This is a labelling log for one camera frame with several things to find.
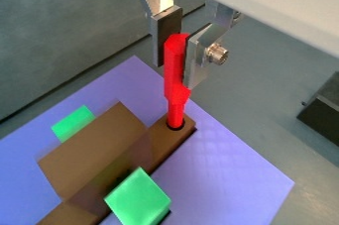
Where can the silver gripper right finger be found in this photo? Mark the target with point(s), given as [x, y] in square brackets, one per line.
[204, 49]

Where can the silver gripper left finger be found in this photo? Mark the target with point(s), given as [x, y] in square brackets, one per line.
[164, 23]

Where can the red peg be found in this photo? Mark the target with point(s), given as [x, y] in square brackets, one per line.
[175, 91]

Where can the purple base board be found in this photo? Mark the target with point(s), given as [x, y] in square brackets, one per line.
[221, 184]

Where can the black angled holder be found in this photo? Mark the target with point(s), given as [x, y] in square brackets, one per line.
[320, 112]

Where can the right green block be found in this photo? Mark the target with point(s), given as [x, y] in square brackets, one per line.
[72, 123]

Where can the green block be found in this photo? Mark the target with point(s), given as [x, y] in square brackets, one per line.
[137, 201]
[72, 123]

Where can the brown upright block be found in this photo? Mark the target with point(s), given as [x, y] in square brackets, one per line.
[87, 166]

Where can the left green block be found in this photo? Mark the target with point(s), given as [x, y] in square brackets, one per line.
[137, 201]

